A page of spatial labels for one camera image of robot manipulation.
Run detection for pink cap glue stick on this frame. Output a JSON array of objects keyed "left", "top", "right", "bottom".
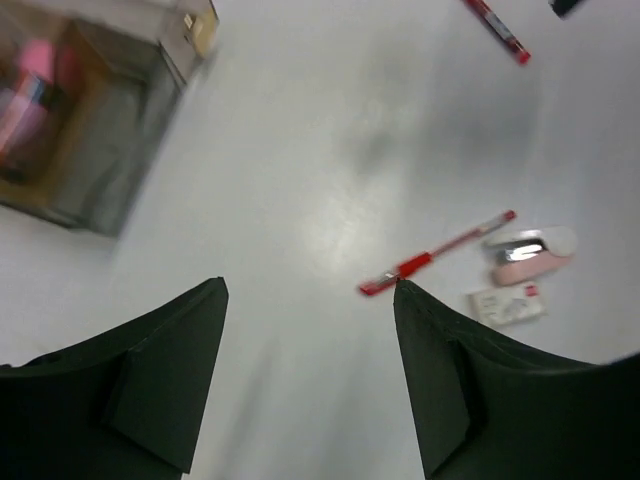
[{"left": 1, "top": 38, "right": 83, "bottom": 183}]

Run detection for transparent tiered desk organizer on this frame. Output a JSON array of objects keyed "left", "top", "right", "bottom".
[{"left": 0, "top": 14, "right": 189, "bottom": 239}]

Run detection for red gel pen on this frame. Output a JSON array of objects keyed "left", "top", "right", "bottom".
[{"left": 357, "top": 210, "right": 517, "bottom": 297}]

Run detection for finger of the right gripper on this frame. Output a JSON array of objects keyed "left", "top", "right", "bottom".
[{"left": 548, "top": 0, "right": 585, "bottom": 18}]

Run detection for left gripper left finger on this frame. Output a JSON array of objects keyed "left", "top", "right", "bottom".
[{"left": 1, "top": 278, "right": 229, "bottom": 479}]

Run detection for white eraser block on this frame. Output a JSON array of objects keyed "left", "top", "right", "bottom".
[{"left": 468, "top": 282, "right": 547, "bottom": 329}]

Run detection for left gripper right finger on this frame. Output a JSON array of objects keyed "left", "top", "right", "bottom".
[{"left": 394, "top": 280, "right": 639, "bottom": 479}]

